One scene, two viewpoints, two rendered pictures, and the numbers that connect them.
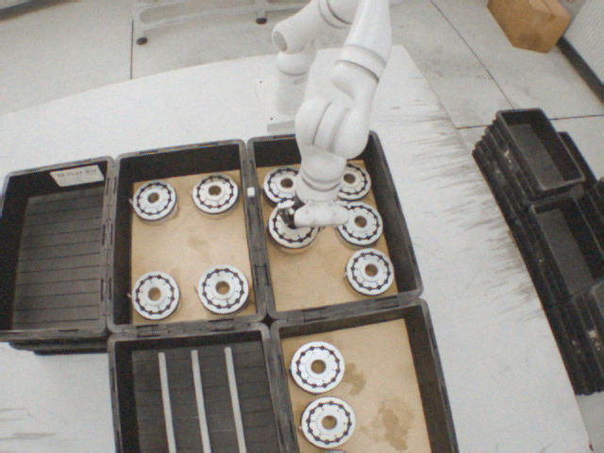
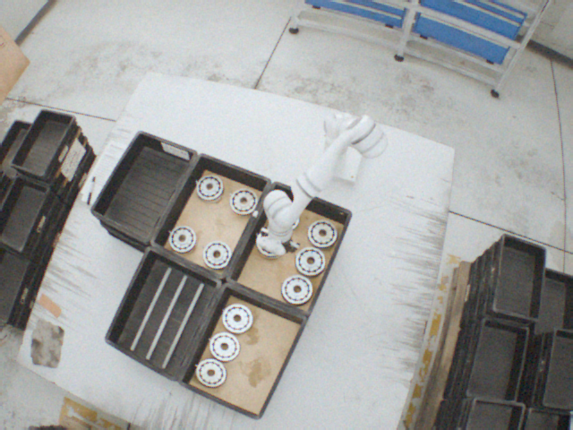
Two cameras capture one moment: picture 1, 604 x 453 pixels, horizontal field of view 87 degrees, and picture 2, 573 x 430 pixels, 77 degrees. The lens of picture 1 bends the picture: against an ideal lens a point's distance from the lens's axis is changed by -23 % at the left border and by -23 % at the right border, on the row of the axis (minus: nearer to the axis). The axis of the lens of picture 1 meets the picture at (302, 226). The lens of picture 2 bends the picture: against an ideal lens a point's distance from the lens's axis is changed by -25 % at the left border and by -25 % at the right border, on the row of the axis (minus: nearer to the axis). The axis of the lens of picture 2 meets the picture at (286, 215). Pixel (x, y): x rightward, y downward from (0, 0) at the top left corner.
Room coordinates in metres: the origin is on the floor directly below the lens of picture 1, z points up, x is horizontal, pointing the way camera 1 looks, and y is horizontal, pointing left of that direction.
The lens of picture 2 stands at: (-0.02, -0.37, 2.38)
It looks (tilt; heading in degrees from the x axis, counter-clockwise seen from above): 66 degrees down; 39
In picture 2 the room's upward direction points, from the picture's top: 4 degrees clockwise
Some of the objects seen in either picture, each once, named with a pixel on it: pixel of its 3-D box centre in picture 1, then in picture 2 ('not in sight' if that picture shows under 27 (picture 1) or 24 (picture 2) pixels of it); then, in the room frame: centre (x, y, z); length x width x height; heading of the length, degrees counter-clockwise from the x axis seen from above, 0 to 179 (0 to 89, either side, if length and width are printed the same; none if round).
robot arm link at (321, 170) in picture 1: (322, 142); (278, 212); (0.39, 0.00, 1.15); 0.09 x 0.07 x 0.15; 76
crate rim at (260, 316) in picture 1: (178, 229); (209, 212); (0.30, 0.23, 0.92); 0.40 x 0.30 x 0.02; 20
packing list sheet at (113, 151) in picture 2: not in sight; (110, 173); (0.15, 0.81, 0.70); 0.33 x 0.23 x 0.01; 26
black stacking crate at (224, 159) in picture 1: (183, 240); (211, 219); (0.30, 0.23, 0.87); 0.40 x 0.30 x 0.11; 20
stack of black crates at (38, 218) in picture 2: not in sight; (30, 223); (-0.38, 1.24, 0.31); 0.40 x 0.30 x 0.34; 26
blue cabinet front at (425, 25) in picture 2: not in sight; (468, 22); (2.49, 0.20, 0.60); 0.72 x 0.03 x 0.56; 116
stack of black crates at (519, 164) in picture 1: (517, 174); (502, 289); (1.12, -0.91, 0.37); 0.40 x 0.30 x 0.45; 26
